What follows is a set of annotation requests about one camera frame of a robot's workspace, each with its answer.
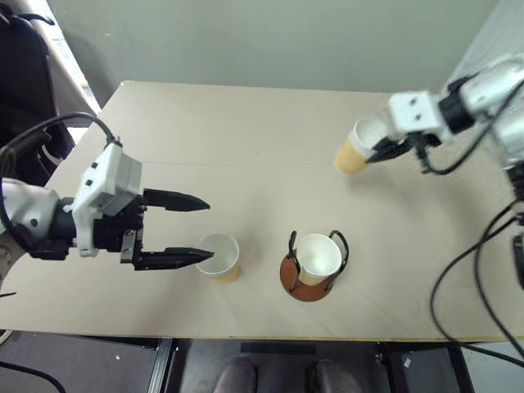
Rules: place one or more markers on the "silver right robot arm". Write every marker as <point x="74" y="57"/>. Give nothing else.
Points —
<point x="483" y="94"/>

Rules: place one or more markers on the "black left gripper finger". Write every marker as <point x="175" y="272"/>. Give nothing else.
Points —
<point x="176" y="201"/>
<point x="172" y="258"/>

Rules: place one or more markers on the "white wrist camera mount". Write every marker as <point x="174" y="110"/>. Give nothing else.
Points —
<point x="413" y="108"/>
<point x="102" y="176"/>

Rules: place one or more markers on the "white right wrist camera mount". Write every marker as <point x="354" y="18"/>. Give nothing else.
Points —
<point x="413" y="108"/>

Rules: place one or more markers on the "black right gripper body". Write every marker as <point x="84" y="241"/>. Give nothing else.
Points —
<point x="423" y="141"/>

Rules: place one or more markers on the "black metal table frame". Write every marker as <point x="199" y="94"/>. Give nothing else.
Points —
<point x="161" y="368"/>

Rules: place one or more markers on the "black office chair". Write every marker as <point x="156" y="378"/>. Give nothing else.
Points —
<point x="24" y="82"/>

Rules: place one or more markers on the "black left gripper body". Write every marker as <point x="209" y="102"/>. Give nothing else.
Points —
<point x="116" y="233"/>

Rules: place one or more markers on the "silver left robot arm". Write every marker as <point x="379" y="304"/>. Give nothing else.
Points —
<point x="28" y="204"/>

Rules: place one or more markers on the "tan paper cup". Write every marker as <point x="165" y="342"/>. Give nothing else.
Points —
<point x="317" y="254"/>
<point x="350" y="157"/>
<point x="217" y="251"/>

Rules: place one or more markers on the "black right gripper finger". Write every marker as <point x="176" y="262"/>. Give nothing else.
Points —
<point x="387" y="154"/>
<point x="381" y="144"/>

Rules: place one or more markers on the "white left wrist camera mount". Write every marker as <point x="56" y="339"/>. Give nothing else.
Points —
<point x="102" y="176"/>

